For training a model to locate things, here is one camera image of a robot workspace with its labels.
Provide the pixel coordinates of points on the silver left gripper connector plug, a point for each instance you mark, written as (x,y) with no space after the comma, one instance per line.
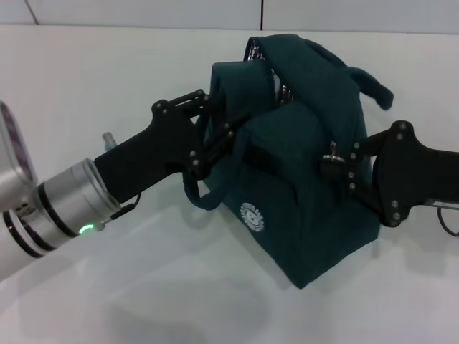
(108,139)

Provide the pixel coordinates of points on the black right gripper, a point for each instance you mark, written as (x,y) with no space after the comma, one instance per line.
(405,172)

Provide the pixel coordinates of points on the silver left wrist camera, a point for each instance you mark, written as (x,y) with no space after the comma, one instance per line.
(14,168)

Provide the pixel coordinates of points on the dark teal fabric bag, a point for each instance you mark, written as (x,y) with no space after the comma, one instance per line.
(297,197)

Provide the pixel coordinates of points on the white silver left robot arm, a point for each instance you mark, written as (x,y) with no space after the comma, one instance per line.
(61,211)

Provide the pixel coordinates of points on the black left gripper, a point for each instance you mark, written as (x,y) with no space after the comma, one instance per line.
(154,154)

